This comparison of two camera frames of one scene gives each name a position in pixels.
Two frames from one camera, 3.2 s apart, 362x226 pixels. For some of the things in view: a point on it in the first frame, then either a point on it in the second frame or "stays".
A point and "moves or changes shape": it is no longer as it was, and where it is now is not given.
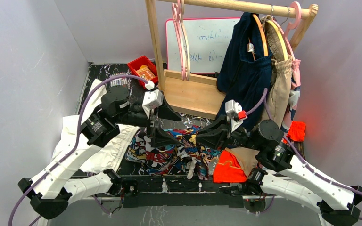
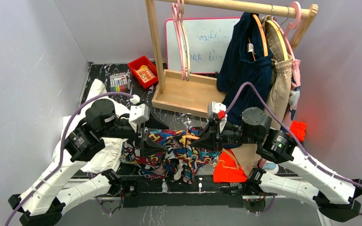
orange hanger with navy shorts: x=263 y=35 stays
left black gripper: x=160 y=138 → x=148 y=147
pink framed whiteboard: x=209 y=41 stays
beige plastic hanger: x=182 y=11 stays
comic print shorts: x=185 y=158 moves or changes shape
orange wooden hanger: x=222 y=162 → x=199 y=137
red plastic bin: x=143 y=69 stays
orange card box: x=144 y=72 stays
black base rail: x=181 y=192 stays
